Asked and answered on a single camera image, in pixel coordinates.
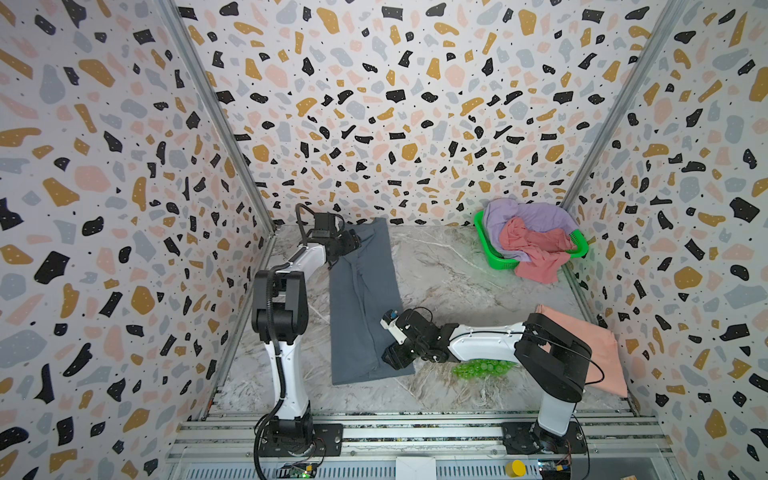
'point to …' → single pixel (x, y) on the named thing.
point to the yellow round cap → (516, 469)
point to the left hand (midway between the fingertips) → (354, 236)
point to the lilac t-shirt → (539, 215)
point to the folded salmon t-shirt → (605, 369)
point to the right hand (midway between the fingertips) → (383, 350)
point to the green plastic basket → (498, 259)
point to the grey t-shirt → (364, 290)
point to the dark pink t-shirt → (547, 249)
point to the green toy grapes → (483, 367)
